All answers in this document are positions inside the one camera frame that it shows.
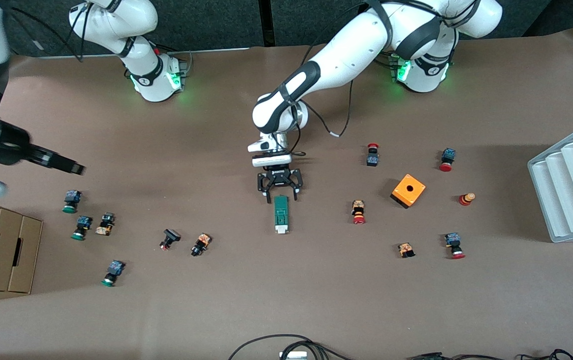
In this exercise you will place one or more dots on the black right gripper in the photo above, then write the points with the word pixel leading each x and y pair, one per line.
pixel 10 149

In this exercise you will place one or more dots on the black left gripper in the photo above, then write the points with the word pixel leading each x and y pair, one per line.
pixel 280 178

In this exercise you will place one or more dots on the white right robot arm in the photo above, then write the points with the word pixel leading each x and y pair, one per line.
pixel 146 75

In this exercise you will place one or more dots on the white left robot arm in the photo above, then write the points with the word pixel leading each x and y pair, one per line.
pixel 346 55

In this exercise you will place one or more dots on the green push button blue base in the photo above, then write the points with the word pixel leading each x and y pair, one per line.
pixel 71 197
pixel 115 269
pixel 84 222

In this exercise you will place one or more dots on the red emergency stop orange base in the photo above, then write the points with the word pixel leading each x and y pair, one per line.
pixel 358 210

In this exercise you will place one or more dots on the black push button orange base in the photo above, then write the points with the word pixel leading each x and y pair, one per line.
pixel 201 242
pixel 105 227

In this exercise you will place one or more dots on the red mushroom button blue base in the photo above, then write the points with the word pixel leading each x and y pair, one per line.
pixel 372 160
pixel 448 156
pixel 453 241

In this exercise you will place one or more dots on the brown cardboard box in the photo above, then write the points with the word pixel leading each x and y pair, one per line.
pixel 1 250

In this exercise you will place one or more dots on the black button with red tip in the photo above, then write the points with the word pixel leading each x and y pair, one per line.
pixel 170 236

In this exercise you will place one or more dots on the brown table cover sheet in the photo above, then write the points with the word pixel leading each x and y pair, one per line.
pixel 216 300

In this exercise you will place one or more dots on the orange black contact block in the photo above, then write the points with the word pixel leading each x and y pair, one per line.
pixel 406 249

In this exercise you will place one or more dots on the red yellow button head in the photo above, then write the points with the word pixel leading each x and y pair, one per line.
pixel 465 200

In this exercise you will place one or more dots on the dark adapter with green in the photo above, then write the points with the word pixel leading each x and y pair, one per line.
pixel 429 356

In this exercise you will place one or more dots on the grey tray with white ridges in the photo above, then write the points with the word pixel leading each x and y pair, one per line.
pixel 566 190

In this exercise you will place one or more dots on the orange button enclosure box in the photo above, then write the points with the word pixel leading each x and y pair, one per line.
pixel 402 194

